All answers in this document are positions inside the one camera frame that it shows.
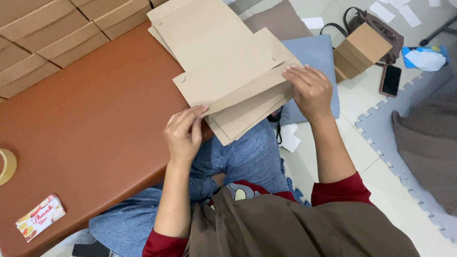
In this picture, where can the person's right hand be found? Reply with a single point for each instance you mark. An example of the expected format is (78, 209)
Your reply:
(314, 92)

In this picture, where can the blue tissue packet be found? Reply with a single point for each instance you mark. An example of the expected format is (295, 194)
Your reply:
(425, 59)

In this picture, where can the person's left hand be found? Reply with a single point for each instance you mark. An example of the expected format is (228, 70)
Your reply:
(182, 137)

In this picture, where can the stack of assembled cardboard boxes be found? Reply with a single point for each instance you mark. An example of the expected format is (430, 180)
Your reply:
(53, 39)

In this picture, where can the person's blue jeans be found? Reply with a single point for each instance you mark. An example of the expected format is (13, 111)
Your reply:
(246, 157)

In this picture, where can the blue-grey cushion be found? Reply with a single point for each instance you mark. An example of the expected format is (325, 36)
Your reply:
(314, 53)

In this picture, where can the smartphone in brown case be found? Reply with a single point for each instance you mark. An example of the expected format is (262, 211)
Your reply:
(391, 80)

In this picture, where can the dark-framed glasses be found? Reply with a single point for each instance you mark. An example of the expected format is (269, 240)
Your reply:
(385, 30)

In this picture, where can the kraft cardboard box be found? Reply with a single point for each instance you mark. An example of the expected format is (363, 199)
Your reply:
(221, 53)

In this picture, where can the half-folded brown cardboard box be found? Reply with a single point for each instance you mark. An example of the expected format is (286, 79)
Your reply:
(360, 50)

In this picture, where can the brown cloth heap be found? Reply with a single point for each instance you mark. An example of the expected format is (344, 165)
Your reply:
(428, 150)

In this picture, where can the white paper slip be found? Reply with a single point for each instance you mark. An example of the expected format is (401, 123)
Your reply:
(434, 3)
(312, 23)
(398, 3)
(382, 11)
(409, 15)

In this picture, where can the person's red shirt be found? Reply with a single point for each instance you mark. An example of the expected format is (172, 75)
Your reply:
(339, 189)

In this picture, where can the brown leather handbag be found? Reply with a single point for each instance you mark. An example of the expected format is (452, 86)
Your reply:
(392, 46)

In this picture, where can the grey foam puzzle mat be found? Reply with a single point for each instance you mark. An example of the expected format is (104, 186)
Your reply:
(382, 135)

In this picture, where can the person's brown headscarf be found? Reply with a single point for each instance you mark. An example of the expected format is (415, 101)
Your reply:
(303, 228)

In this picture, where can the beige tape roll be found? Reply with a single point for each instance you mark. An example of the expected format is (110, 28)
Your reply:
(7, 166)

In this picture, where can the black chair leg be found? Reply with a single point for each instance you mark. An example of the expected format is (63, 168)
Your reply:
(437, 32)

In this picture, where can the stack of printed cards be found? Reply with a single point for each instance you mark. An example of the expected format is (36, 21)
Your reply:
(40, 217)

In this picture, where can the brown cushion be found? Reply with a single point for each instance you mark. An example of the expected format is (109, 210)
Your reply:
(276, 19)

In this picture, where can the pile of flat cardboard blanks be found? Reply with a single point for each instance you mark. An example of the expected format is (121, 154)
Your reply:
(246, 114)

